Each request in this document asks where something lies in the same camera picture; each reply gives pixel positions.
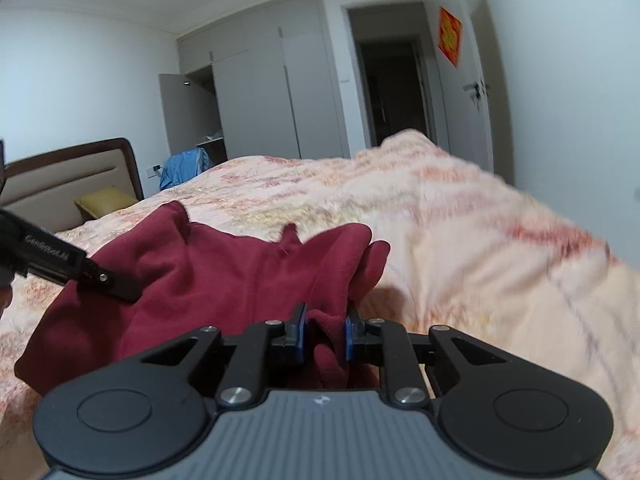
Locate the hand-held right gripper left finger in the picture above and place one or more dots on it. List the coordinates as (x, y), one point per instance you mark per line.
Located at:
(300, 334)

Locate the yellow pillow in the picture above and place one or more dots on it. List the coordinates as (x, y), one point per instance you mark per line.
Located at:
(105, 202)

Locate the white wall socket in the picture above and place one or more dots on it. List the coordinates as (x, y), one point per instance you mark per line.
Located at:
(154, 170)

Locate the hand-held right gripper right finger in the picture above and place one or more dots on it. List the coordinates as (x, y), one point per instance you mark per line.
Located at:
(349, 335)

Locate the grey wardrobe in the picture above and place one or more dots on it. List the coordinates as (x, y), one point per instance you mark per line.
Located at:
(260, 85)

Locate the red square wall decoration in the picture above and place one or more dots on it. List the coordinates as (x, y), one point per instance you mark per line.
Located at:
(450, 36)

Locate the blue cloth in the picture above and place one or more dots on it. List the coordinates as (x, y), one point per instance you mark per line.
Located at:
(185, 170)

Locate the brown padded bed headboard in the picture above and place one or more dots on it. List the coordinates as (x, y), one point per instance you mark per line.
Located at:
(60, 175)

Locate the floral peach blanket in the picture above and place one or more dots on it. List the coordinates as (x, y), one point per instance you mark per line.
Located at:
(475, 240)

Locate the white door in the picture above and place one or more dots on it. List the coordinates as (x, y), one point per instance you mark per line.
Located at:
(467, 125)

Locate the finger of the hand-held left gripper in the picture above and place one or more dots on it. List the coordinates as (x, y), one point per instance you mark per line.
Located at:
(112, 282)

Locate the dark red sweater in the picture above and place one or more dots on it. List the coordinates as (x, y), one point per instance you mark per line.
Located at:
(210, 280)

